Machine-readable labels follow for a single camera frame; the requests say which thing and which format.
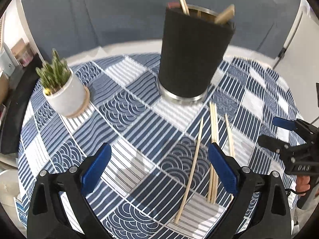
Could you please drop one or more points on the right hand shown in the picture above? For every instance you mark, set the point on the right hand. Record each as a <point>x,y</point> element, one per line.
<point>302,185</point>

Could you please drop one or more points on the wooden chopstick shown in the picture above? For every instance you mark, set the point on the wooden chopstick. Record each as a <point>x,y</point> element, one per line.
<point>184,7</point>
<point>185,196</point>
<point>212,194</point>
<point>216,141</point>
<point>230,138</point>

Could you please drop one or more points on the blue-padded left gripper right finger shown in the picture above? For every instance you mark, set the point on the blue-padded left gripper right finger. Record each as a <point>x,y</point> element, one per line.
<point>271,218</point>

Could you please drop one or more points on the wooden utensil in cup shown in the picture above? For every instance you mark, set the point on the wooden utensil in cup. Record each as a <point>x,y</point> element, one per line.
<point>225,15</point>

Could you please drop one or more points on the wooden chopstick in cup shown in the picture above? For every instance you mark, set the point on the wooden chopstick in cup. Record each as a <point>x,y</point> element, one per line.
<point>184,7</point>

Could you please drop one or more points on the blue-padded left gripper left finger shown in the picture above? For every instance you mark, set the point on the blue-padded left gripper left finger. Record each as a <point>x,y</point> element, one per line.
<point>47,217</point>

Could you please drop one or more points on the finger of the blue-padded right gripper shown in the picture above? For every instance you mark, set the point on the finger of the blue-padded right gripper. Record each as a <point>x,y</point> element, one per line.
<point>289,125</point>
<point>273,144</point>

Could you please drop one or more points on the black utensil holder cup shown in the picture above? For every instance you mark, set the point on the black utensil holder cup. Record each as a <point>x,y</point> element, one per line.
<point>193,46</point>

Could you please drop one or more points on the blue white patterned tablecloth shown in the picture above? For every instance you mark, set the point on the blue white patterned tablecloth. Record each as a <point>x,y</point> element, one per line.
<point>153,142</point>

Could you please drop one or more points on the white potted green plant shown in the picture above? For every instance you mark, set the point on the white potted green plant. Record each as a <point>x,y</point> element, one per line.
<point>62,89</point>

